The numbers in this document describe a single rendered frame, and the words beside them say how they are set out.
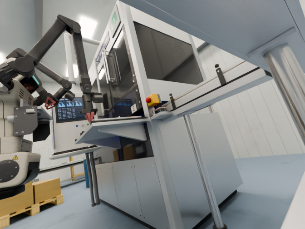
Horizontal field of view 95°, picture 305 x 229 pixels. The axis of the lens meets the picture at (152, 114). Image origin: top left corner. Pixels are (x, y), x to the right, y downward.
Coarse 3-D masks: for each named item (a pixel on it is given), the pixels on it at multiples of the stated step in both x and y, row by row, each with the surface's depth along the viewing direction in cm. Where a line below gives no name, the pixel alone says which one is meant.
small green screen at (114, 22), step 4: (116, 8) 135; (116, 12) 135; (112, 16) 143; (116, 16) 136; (112, 20) 144; (116, 20) 136; (112, 24) 144; (116, 24) 137; (112, 28) 145; (116, 28) 137; (112, 32) 145; (112, 36) 146
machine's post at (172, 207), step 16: (128, 16) 125; (128, 32) 121; (144, 80) 111; (144, 96) 107; (144, 112) 108; (160, 144) 101; (160, 160) 96; (160, 176) 97; (176, 208) 92; (176, 224) 88
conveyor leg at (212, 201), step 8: (184, 112) 93; (192, 112) 95; (192, 128) 93; (192, 136) 92; (192, 144) 92; (200, 152) 89; (200, 160) 88; (200, 168) 88; (208, 176) 87; (208, 184) 85; (208, 192) 84; (208, 200) 84; (216, 208) 82; (216, 216) 81; (216, 224) 81
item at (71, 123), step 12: (60, 108) 164; (72, 108) 169; (96, 108) 182; (60, 120) 160; (72, 120) 165; (84, 120) 171; (60, 132) 157; (72, 132) 162; (60, 144) 154; (72, 144) 158; (84, 144) 164
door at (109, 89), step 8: (104, 72) 176; (112, 72) 156; (104, 80) 177; (112, 80) 157; (104, 88) 178; (112, 88) 159; (104, 96) 180; (112, 96) 160; (104, 104) 181; (112, 104) 161; (104, 112) 183
